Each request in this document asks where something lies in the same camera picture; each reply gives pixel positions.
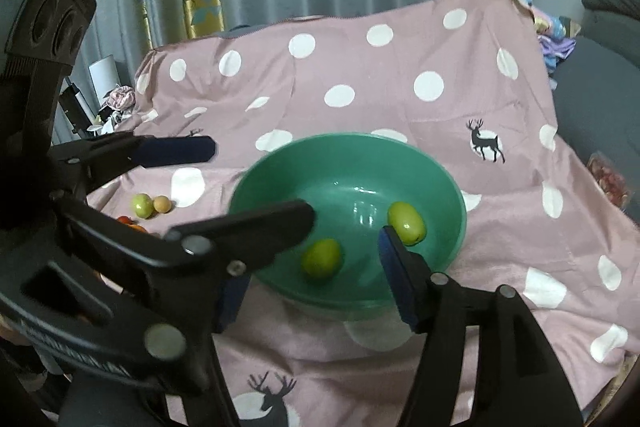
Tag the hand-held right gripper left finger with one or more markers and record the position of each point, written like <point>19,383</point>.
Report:
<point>231,302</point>

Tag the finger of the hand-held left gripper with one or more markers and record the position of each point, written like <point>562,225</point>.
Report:
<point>240,229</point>
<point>175,151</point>

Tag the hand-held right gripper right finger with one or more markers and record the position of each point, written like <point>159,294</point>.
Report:
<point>400,277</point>

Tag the oval green jujube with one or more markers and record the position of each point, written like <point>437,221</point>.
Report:
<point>407,222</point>
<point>321,259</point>

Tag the dark red tomato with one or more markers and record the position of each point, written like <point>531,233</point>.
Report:
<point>124,220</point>

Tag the green plastic bowl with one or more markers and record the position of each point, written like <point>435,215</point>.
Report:
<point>350,177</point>

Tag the small orange fruit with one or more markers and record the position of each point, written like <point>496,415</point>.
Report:
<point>161,204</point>

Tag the small round green fruit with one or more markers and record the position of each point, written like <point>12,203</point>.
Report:
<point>142,205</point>

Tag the pile of crumpled clothes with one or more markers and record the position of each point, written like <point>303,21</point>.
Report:
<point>117,102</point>

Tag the white box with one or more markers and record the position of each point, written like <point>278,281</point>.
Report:
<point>103,78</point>

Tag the orange-red tomato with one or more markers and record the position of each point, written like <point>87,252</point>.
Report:
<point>140,228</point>

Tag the pink polka dot blanket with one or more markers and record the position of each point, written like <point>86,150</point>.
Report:
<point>380,72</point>

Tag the red snack packet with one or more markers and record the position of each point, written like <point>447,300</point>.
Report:
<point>607,179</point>

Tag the colourful printed cloth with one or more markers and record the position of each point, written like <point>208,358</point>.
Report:
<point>552,34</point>

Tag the grey sofa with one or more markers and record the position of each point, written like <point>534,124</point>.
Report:
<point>600,57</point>

